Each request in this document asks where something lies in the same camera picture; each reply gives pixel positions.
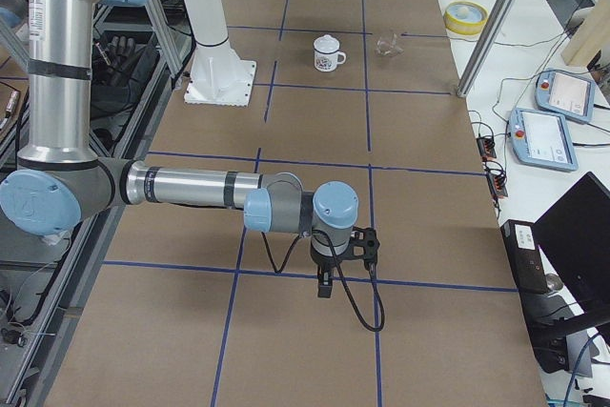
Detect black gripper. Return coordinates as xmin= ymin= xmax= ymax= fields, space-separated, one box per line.
xmin=310 ymin=249 xmax=346 ymax=298

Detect white ceramic lid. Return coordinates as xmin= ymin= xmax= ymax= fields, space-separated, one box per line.
xmin=314 ymin=34 xmax=340 ymax=54

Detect blue tape grid lines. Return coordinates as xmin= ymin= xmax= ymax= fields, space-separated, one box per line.
xmin=102 ymin=0 xmax=520 ymax=407

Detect white enamel mug blue rim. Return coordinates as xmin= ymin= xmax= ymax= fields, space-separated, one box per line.
xmin=314 ymin=47 xmax=347 ymax=72

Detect yellow rimmed bowl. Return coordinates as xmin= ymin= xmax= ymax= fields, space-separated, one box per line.
xmin=443 ymin=1 xmax=488 ymax=36

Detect black computer box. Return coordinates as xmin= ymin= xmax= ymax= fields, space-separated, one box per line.
xmin=500 ymin=219 xmax=547 ymax=295

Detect far teach pendant tablet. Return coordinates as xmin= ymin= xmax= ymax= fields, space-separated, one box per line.
xmin=535 ymin=69 xmax=595 ymax=124

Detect teach pendant tablet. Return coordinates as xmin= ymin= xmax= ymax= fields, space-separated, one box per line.
xmin=535 ymin=69 xmax=595 ymax=124
xmin=508 ymin=108 xmax=579 ymax=172

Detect near teach pendant tablet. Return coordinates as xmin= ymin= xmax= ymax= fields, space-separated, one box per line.
xmin=508 ymin=108 xmax=579 ymax=172

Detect black monitor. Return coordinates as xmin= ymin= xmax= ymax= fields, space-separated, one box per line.
xmin=530 ymin=172 xmax=609 ymax=345

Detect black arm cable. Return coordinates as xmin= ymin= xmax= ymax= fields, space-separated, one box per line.
xmin=260 ymin=230 xmax=386 ymax=332

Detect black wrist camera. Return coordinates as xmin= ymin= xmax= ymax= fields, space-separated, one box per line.
xmin=349 ymin=227 xmax=380 ymax=273

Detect aluminium frame post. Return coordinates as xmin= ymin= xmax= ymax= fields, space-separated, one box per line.
xmin=457 ymin=0 xmax=516 ymax=98

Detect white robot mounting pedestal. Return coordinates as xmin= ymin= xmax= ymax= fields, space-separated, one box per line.
xmin=184 ymin=0 xmax=256 ymax=107

